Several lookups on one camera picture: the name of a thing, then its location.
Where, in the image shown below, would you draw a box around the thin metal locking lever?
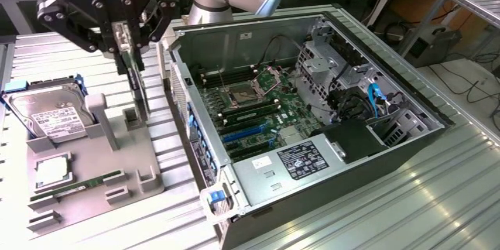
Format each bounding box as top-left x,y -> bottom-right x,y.
218,64 -> 228,90

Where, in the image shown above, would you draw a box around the black RAM slots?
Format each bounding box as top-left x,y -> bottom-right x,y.
198,67 -> 260,89

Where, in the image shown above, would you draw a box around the silver hard disk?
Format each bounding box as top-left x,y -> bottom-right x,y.
2,84 -> 90,146

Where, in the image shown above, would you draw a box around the CPU socket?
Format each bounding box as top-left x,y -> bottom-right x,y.
224,81 -> 262,107

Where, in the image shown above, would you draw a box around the metal socket cover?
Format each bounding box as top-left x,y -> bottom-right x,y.
252,66 -> 287,90

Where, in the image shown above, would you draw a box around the green RAM stick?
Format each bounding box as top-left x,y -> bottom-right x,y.
30,170 -> 124,201
220,104 -> 283,125

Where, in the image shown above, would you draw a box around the metal disk bay cage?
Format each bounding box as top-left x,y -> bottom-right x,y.
294,40 -> 376,122

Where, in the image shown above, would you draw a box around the blue expansion slot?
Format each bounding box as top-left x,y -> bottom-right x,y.
222,125 -> 267,143

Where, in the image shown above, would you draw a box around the green motherboard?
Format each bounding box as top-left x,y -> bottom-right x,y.
195,62 -> 334,163

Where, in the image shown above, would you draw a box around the grey parts rack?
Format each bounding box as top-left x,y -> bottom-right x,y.
24,93 -> 166,232

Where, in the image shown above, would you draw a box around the black expansion slot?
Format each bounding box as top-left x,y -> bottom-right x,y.
230,141 -> 275,159

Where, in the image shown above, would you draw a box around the silver CPU chip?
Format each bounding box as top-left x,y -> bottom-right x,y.
35,156 -> 75,190

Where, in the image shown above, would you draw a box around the grey power supply unit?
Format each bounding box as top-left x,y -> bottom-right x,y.
230,133 -> 350,207

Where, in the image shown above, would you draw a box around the blue case latch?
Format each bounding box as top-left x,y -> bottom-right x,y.
207,191 -> 228,204

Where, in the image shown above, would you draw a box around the black plastic fan shroud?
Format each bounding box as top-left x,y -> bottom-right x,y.
311,118 -> 387,165

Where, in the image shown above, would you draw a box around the open black PC case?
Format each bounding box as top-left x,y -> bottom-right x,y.
158,4 -> 456,250

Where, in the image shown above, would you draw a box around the blue disk bracket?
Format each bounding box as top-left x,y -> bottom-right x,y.
0,73 -> 88,111

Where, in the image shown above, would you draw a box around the black looped wire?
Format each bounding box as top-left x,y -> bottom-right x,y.
263,34 -> 306,64

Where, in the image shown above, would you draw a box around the black wire bundle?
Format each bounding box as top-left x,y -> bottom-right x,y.
327,88 -> 376,122

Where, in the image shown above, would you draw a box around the blue SATA wire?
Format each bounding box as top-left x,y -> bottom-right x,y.
366,82 -> 387,121

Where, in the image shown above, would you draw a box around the black box with handle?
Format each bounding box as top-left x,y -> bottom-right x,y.
406,26 -> 466,69

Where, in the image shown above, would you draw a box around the aluminium frame table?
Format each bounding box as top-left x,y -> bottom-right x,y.
398,0 -> 500,67

